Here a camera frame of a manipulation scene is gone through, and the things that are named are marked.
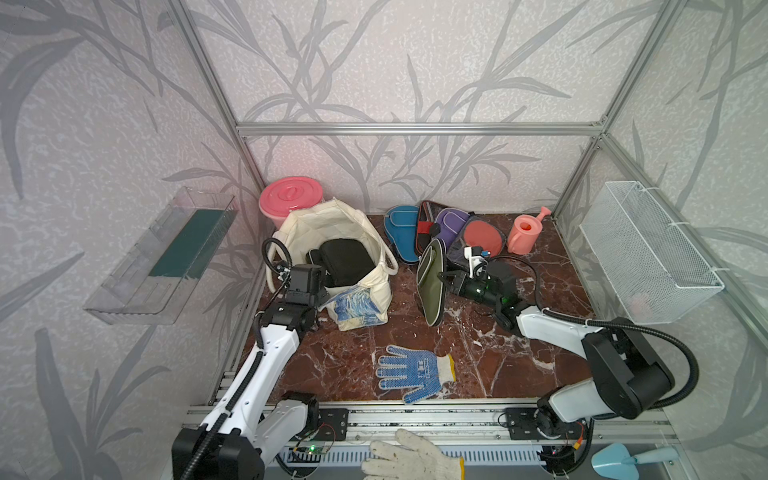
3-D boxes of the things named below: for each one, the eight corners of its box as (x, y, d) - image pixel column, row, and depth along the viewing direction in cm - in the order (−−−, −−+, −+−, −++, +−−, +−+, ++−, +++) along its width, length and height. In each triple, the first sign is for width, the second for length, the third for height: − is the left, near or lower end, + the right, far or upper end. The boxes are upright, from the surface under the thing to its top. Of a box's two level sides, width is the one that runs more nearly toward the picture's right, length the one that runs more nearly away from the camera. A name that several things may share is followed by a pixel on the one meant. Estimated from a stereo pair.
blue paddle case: (382, 263, 108) (382, 255, 104) (385, 213, 125) (385, 204, 121) (419, 263, 108) (420, 255, 104) (417, 213, 125) (418, 204, 121)
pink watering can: (500, 250, 111) (507, 230, 102) (517, 219, 121) (525, 199, 113) (525, 261, 107) (536, 242, 99) (541, 229, 118) (551, 209, 109)
